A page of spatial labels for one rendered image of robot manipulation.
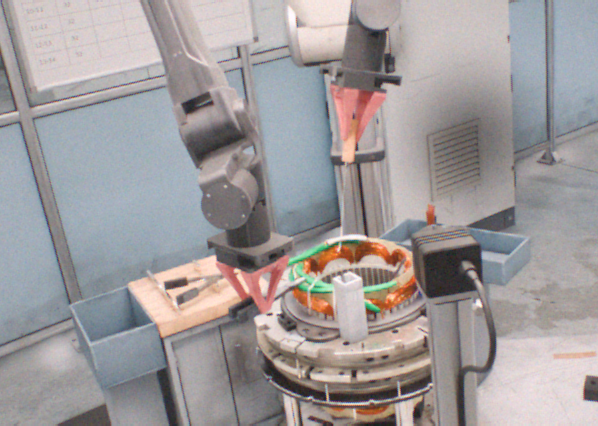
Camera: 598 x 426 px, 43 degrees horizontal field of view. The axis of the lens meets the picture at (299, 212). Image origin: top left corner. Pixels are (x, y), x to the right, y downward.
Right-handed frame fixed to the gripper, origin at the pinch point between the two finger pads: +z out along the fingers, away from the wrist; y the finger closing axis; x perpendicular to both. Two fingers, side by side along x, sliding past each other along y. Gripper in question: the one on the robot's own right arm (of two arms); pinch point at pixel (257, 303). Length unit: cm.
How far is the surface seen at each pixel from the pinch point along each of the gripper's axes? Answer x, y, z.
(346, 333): 8.1, 7.8, 5.8
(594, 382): 57, 19, 35
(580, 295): 218, -62, 109
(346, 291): 7.8, 8.8, -0.9
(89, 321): -3.8, -43.5, 14.8
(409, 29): 206, -135, -2
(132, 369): -5.9, -27.0, 17.3
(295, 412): 7.4, -4.1, 23.1
